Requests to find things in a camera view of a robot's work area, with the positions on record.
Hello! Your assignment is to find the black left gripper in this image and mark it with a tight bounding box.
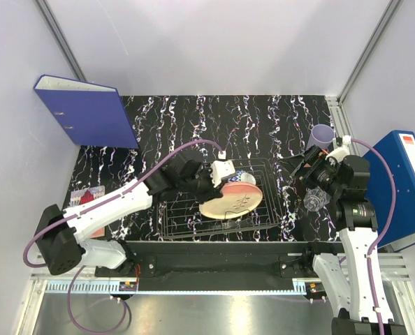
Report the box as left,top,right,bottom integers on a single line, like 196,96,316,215
179,163,225,204

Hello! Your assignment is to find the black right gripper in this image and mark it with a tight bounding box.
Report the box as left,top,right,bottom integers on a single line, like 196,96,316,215
276,144,344,198

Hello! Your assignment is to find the pink beige plate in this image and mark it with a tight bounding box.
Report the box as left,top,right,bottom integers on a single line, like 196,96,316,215
199,181,263,220

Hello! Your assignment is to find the lavender plastic cup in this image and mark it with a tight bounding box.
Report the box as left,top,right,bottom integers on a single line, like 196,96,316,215
305,124,335,150

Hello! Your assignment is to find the clear glass tumbler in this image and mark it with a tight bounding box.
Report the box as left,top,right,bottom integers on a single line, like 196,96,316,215
303,187,331,212

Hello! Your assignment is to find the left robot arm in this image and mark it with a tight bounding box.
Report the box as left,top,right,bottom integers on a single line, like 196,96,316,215
34,156,235,276

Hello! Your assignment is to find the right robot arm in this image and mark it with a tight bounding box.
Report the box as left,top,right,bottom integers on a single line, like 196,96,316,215
285,145,407,334

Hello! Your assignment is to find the blue white patterned bowl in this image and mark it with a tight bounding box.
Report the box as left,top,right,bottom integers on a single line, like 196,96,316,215
228,170,256,185

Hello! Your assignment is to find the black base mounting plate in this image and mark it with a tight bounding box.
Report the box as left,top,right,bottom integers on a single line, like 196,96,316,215
67,240,365,292

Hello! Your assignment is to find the picture card with red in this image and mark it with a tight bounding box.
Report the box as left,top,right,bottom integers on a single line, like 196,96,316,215
68,185,107,241

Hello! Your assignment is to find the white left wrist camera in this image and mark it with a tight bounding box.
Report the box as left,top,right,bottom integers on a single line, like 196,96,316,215
210,151,235,188

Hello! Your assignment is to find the black wire dish rack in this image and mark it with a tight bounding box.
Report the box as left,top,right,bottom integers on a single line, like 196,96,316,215
156,158,283,240

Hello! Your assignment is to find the blue ring binder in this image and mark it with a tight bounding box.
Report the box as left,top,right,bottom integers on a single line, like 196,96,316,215
364,131,415,251

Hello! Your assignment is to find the purple ring binder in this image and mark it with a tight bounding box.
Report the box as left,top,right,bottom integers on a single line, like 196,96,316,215
34,75,139,149

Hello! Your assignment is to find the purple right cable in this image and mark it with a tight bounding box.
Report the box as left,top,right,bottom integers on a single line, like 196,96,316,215
350,137,400,335

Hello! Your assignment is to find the purple cable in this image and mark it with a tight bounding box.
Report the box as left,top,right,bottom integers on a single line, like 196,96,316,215
22,138,226,268
350,137,400,335

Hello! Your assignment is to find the white slotted cable duct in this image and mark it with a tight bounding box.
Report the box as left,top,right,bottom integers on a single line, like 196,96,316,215
45,280,138,295

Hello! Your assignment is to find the aluminium frame post right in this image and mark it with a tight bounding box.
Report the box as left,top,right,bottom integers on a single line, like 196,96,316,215
337,0,403,104

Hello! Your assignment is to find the aluminium frame post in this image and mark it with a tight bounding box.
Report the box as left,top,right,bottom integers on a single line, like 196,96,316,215
33,0,87,82
337,0,403,104

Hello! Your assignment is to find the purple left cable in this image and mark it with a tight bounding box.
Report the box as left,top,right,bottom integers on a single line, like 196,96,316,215
22,138,226,268

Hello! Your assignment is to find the aluminium frame post left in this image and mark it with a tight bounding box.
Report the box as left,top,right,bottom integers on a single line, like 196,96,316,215
33,0,87,82

